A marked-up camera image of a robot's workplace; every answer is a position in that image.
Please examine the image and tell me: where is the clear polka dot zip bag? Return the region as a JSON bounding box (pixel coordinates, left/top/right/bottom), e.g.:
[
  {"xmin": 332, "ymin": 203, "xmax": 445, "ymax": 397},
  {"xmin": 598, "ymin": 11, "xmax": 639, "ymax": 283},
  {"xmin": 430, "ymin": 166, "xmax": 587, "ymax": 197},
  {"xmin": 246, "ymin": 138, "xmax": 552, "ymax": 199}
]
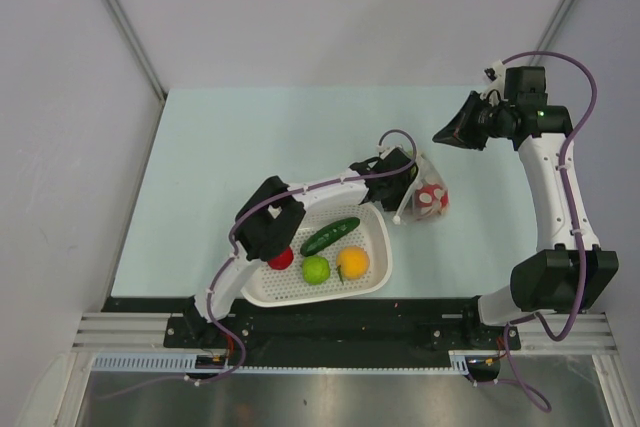
[{"xmin": 392, "ymin": 151, "xmax": 450, "ymax": 225}]

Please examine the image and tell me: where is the red fake apple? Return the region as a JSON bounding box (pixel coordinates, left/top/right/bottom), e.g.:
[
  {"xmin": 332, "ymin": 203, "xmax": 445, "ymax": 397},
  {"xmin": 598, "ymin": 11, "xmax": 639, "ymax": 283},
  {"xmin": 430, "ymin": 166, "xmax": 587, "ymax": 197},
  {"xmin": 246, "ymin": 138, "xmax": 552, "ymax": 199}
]
[{"xmin": 414, "ymin": 183, "xmax": 450, "ymax": 219}]

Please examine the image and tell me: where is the green fake cucumber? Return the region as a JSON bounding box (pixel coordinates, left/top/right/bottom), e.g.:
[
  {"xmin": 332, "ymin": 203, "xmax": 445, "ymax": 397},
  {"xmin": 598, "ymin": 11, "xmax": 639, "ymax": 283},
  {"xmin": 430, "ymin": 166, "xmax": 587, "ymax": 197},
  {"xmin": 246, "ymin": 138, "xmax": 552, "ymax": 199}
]
[{"xmin": 299, "ymin": 217, "xmax": 360, "ymax": 257}]

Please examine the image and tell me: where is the orange yellow fake fruit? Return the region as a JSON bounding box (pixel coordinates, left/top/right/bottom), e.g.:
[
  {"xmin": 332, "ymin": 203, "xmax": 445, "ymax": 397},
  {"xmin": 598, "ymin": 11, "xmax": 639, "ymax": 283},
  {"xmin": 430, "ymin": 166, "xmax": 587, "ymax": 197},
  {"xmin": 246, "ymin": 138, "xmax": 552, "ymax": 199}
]
[{"xmin": 336, "ymin": 246, "xmax": 370, "ymax": 280}]

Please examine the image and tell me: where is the red fake pepper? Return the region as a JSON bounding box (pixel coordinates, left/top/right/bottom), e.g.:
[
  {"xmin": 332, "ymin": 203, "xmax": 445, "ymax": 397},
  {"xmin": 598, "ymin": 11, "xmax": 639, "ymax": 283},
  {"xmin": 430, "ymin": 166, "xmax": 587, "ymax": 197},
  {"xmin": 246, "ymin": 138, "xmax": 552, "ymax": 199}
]
[{"xmin": 267, "ymin": 247, "xmax": 294, "ymax": 271}]

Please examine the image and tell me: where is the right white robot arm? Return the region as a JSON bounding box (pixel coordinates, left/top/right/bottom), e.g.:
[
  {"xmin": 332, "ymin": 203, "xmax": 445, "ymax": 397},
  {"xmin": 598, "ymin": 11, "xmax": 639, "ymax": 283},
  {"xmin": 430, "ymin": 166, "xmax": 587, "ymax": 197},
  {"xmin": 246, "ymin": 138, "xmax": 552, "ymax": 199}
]
[{"xmin": 433, "ymin": 61, "xmax": 619, "ymax": 348}]

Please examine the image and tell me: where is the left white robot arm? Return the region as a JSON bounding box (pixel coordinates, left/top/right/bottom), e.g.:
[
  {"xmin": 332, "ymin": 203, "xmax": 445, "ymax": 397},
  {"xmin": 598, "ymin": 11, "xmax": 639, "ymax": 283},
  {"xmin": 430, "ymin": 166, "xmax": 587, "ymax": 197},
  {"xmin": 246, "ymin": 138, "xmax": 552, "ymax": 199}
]
[{"xmin": 183, "ymin": 147, "xmax": 418, "ymax": 347}]

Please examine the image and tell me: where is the white perforated plastic basket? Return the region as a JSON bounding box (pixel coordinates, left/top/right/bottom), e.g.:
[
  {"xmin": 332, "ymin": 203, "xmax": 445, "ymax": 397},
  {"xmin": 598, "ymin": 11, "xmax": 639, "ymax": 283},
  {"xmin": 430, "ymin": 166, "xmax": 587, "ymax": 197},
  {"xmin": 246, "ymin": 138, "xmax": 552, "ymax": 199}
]
[{"xmin": 242, "ymin": 204, "xmax": 393, "ymax": 308}]

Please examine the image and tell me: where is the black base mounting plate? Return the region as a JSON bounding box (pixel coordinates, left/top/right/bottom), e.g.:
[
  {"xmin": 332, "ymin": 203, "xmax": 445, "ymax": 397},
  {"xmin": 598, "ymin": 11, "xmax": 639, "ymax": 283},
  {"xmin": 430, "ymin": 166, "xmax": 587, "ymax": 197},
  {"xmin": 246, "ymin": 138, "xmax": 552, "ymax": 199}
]
[{"xmin": 99, "ymin": 299, "xmax": 522, "ymax": 385}]

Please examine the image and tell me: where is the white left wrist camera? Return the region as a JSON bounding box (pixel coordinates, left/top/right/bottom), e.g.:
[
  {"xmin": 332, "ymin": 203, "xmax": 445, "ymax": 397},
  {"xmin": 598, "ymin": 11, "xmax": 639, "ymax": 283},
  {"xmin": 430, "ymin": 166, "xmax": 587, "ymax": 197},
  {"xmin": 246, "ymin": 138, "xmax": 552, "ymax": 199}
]
[{"xmin": 377, "ymin": 145, "xmax": 407, "ymax": 159}]

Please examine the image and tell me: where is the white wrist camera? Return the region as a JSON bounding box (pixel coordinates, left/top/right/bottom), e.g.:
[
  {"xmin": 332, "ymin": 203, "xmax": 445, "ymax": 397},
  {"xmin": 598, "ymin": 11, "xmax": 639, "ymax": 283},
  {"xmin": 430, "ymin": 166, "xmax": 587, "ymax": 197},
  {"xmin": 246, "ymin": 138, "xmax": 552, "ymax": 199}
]
[
  {"xmin": 484, "ymin": 60, "xmax": 506, "ymax": 83},
  {"xmin": 377, "ymin": 145, "xmax": 407, "ymax": 159}
]

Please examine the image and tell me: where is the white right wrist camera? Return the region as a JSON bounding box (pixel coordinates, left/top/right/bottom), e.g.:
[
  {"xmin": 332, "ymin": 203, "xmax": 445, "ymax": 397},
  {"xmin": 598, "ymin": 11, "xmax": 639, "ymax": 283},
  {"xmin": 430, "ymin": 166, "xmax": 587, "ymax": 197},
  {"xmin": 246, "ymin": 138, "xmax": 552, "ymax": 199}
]
[{"xmin": 484, "ymin": 60, "xmax": 506, "ymax": 83}]

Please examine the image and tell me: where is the white slotted cable duct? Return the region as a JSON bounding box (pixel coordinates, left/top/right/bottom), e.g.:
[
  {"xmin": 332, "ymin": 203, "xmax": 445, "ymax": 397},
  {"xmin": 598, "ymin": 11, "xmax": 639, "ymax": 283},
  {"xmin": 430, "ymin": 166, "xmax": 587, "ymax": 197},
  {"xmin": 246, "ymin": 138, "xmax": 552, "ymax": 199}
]
[{"xmin": 91, "ymin": 351, "xmax": 502, "ymax": 375}]

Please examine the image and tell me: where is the right aluminium frame post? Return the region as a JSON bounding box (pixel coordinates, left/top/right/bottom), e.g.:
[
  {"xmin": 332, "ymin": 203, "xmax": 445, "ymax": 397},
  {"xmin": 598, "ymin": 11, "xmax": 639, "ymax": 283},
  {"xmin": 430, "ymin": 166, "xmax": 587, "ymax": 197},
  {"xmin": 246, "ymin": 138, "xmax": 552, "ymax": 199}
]
[{"xmin": 514, "ymin": 0, "xmax": 604, "ymax": 93}]

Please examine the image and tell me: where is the aluminium frame post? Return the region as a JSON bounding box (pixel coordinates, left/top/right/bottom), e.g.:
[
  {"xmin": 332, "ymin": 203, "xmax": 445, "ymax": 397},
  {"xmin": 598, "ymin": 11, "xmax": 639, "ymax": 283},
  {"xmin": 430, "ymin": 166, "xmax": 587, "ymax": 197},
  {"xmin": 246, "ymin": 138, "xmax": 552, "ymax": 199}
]
[
  {"xmin": 514, "ymin": 0, "xmax": 604, "ymax": 93},
  {"xmin": 101, "ymin": 0, "xmax": 168, "ymax": 105}
]

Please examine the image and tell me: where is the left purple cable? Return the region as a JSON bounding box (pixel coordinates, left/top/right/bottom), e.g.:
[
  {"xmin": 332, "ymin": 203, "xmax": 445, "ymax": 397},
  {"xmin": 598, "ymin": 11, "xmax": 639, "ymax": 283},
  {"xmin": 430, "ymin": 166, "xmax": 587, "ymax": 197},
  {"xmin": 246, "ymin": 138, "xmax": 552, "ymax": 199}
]
[{"xmin": 94, "ymin": 129, "xmax": 421, "ymax": 401}]

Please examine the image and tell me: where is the aluminium front rail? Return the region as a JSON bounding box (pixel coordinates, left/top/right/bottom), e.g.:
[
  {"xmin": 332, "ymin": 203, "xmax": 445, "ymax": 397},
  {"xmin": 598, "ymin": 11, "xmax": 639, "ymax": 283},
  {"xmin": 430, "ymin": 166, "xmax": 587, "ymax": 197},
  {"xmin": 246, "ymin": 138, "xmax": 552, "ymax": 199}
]
[{"xmin": 72, "ymin": 313, "xmax": 617, "ymax": 355}]

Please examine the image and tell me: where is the left aluminium frame post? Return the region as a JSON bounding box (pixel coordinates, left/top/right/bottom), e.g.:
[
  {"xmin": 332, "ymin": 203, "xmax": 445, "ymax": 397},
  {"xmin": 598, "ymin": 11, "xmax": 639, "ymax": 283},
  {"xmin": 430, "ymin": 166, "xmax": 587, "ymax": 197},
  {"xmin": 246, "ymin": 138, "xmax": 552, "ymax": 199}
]
[{"xmin": 101, "ymin": 0, "xmax": 168, "ymax": 105}]

